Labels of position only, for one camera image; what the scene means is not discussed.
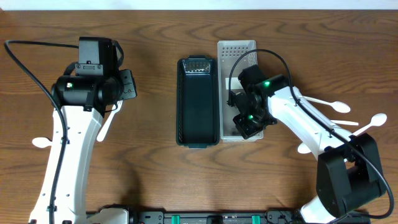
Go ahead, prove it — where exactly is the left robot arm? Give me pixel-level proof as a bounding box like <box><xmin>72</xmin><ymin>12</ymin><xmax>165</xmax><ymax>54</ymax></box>
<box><xmin>29</xmin><ymin>37</ymin><xmax>137</xmax><ymax>223</ymax></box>

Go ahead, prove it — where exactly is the white plastic fork right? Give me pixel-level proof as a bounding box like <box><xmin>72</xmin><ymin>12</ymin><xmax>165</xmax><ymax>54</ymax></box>
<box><xmin>96</xmin><ymin>100</ymin><xmax>123</xmax><ymax>142</ymax></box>

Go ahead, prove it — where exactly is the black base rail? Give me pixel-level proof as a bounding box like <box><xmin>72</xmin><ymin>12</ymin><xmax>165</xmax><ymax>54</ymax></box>
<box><xmin>86</xmin><ymin>203</ymin><xmax>371</xmax><ymax>224</ymax></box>

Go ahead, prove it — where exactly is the left black cable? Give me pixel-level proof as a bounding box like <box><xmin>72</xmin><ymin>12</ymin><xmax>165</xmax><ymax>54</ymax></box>
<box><xmin>3</xmin><ymin>39</ymin><xmax>80</xmax><ymax>224</ymax></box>

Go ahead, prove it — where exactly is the white plastic spoon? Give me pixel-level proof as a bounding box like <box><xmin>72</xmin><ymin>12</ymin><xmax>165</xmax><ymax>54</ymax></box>
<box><xmin>32</xmin><ymin>137</ymin><xmax>52</xmax><ymax>149</ymax></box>
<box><xmin>331</xmin><ymin>120</ymin><xmax>359</xmax><ymax>126</ymax></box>
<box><xmin>297</xmin><ymin>143</ymin><xmax>311</xmax><ymax>154</ymax></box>
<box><xmin>303</xmin><ymin>96</ymin><xmax>351</xmax><ymax>113</ymax></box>
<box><xmin>353</xmin><ymin>113</ymin><xmax>387</xmax><ymax>136</ymax></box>

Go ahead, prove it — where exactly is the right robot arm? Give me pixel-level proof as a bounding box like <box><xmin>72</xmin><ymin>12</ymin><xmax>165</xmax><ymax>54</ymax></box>
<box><xmin>231</xmin><ymin>65</ymin><xmax>387</xmax><ymax>223</ymax></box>

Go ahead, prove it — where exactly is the black plastic basket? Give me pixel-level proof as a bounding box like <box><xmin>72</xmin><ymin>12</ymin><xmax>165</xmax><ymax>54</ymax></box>
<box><xmin>176</xmin><ymin>55</ymin><xmax>220</xmax><ymax>149</ymax></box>

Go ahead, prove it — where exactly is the black cable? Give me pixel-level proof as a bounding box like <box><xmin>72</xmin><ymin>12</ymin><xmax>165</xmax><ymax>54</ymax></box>
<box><xmin>227</xmin><ymin>49</ymin><xmax>395</xmax><ymax>220</ymax></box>
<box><xmin>3</xmin><ymin>39</ymin><xmax>80</xmax><ymax>224</ymax></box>

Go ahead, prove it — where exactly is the clear plastic basket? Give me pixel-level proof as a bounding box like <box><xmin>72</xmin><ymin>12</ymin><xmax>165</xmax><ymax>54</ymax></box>
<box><xmin>218</xmin><ymin>40</ymin><xmax>264</xmax><ymax>142</ymax></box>

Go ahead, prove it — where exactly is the right black cable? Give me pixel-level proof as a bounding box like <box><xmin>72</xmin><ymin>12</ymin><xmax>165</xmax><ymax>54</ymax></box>
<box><xmin>227</xmin><ymin>49</ymin><xmax>395</xmax><ymax>220</ymax></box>

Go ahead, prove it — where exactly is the white label in basket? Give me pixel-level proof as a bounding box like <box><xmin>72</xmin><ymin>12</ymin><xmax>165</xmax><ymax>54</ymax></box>
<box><xmin>225</xmin><ymin>77</ymin><xmax>242</xmax><ymax>90</ymax></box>

